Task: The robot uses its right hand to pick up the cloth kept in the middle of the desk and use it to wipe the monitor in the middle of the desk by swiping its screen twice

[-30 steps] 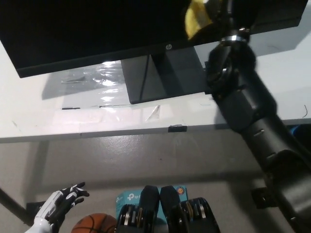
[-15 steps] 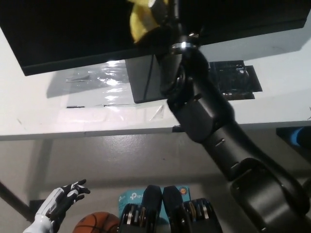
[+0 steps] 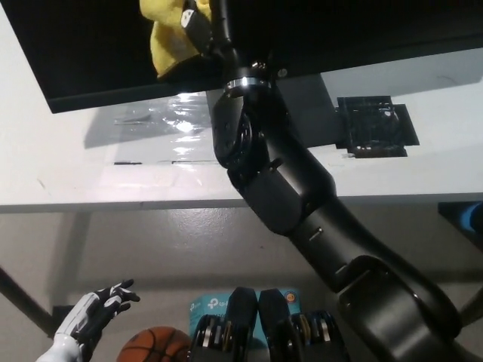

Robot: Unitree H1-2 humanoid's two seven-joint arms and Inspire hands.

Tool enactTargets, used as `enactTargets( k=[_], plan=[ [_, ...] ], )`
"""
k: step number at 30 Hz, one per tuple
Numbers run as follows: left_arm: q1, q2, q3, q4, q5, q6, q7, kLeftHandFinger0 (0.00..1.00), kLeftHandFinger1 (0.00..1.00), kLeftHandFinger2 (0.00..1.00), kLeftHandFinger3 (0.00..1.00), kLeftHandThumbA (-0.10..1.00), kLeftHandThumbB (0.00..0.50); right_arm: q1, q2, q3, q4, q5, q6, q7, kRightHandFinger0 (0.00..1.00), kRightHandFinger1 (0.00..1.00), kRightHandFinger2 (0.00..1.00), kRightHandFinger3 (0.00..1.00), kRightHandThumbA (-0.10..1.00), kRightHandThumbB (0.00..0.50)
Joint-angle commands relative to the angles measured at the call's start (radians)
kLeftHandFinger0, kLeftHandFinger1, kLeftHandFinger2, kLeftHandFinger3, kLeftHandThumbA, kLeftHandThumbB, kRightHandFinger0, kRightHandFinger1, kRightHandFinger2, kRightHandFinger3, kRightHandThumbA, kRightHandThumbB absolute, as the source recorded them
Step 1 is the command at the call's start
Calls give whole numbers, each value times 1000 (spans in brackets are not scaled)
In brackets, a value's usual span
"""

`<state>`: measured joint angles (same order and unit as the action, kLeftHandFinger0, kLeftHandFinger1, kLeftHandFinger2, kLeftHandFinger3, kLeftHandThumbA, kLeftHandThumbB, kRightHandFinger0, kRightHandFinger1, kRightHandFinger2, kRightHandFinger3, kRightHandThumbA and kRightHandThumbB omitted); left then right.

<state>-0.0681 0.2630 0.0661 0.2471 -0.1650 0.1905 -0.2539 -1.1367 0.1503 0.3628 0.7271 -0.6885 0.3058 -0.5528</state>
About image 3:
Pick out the black diagonal desk leg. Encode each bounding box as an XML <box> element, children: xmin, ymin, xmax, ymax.
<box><xmin>0</xmin><ymin>265</ymin><xmax>52</xmax><ymax>336</ymax></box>

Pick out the clear plastic sheet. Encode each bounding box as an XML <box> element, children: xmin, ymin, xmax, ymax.
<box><xmin>37</xmin><ymin>94</ymin><xmax>242</xmax><ymax>189</ymax></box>

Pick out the left black robot body block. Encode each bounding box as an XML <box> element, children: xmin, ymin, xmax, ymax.
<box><xmin>187</xmin><ymin>287</ymin><xmax>257</xmax><ymax>362</ymax></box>

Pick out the teal tp-link box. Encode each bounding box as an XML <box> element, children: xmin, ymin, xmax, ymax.
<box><xmin>188</xmin><ymin>289</ymin><xmax>301</xmax><ymax>340</ymax></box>

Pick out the yellow microfibre cloth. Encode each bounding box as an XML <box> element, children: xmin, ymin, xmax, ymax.
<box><xmin>138</xmin><ymin>0</ymin><xmax>212</xmax><ymax>80</ymax></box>

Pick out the black HP monitor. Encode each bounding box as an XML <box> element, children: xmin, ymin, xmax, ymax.
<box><xmin>0</xmin><ymin>0</ymin><xmax>483</xmax><ymax>150</ymax></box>

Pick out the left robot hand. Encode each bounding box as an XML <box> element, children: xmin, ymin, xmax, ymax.
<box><xmin>54</xmin><ymin>278</ymin><xmax>140</xmax><ymax>346</ymax></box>

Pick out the orange basketball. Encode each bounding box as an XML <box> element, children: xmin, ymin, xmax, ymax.
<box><xmin>118</xmin><ymin>326</ymin><xmax>193</xmax><ymax>362</ymax></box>

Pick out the black and blue object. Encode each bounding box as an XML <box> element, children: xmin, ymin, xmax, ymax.
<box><xmin>437</xmin><ymin>201</ymin><xmax>483</xmax><ymax>238</ymax></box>

